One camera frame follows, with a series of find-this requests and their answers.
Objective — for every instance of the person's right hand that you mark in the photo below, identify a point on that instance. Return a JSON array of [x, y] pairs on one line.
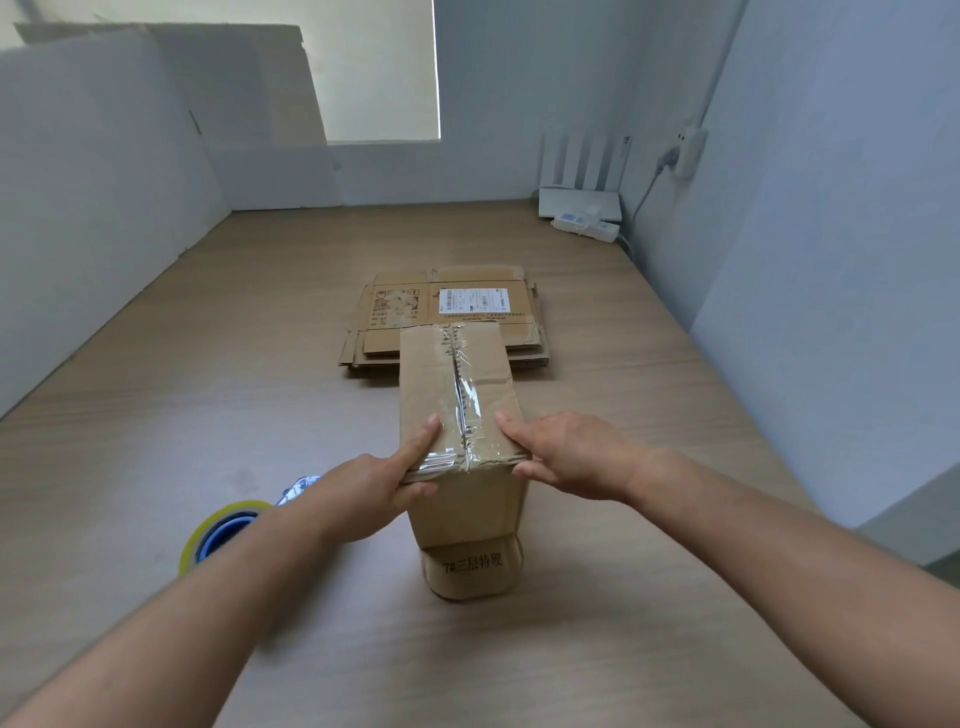
[[585, 457]]

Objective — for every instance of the person's left hand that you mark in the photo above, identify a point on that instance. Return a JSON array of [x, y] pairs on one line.
[[360, 495]]

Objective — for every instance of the tuck-flap cardboard box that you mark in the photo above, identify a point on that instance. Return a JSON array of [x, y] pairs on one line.
[[469, 517]]

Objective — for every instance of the stack of cardboard boxes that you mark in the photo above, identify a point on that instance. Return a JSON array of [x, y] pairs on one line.
[[375, 364]]

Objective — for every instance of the blue tape dispenser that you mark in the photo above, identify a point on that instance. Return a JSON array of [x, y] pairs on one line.
[[225, 534]]

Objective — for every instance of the clear yellowish tape roll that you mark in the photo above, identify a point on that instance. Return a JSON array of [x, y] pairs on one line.
[[187, 547]]

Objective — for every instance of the person's left forearm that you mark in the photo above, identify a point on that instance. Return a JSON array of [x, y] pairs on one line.
[[165, 630]]

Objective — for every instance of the person's right forearm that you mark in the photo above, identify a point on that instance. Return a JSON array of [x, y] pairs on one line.
[[810, 570]]

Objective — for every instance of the white power strip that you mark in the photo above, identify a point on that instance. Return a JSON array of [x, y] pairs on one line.
[[604, 231]]

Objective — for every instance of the white router with antennas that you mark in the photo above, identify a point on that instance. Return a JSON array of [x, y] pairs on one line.
[[577, 202]]

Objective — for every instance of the white foam partition board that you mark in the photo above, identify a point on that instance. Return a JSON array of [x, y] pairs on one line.
[[97, 225]]

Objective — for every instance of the bright window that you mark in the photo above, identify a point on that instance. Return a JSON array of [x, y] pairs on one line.
[[375, 67]]

